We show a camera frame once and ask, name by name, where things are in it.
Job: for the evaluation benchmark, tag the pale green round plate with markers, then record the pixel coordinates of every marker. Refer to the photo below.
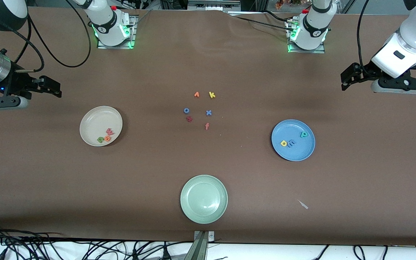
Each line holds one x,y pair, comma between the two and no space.
204,199

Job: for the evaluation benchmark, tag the red foam letter w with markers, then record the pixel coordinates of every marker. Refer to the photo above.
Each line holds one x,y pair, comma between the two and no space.
109,131

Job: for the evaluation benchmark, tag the blue round plate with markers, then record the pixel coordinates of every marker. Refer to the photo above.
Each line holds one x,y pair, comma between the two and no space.
294,153

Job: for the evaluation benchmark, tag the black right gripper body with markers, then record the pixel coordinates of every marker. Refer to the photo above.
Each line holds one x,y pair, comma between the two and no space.
16,83

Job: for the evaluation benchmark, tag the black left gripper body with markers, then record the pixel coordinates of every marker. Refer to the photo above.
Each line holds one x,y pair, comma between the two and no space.
366,71

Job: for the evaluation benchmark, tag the small orange object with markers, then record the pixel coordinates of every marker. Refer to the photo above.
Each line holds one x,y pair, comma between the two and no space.
279,3

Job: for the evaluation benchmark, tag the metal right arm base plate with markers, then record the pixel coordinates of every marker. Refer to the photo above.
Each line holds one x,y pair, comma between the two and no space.
114,47

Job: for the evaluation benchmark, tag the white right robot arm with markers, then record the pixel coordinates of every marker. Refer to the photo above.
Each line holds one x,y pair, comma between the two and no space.
107,25

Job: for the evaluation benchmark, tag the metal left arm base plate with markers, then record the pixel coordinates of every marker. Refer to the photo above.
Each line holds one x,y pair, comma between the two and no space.
305,51

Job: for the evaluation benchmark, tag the teal foam letter b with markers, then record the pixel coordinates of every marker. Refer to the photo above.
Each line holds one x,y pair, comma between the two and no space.
303,134

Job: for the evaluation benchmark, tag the blue foam letter m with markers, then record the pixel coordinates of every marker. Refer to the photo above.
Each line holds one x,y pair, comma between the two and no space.
291,143

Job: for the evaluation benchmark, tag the brown table cover sheet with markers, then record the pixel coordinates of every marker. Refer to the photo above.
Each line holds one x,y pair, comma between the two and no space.
139,180

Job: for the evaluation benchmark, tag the beige round plate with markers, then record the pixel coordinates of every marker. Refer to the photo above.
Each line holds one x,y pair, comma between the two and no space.
96,122

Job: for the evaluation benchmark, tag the aluminium frame beam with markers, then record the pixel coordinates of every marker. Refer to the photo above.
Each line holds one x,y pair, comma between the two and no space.
213,5

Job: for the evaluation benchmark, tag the small white paper scrap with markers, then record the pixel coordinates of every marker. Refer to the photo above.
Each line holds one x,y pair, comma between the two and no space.
303,204

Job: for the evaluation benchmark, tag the yellow foam letter k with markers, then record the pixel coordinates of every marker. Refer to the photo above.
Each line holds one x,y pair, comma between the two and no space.
212,95

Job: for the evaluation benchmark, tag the grey metal mounting post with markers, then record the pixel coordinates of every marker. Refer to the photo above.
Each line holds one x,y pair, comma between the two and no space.
202,236

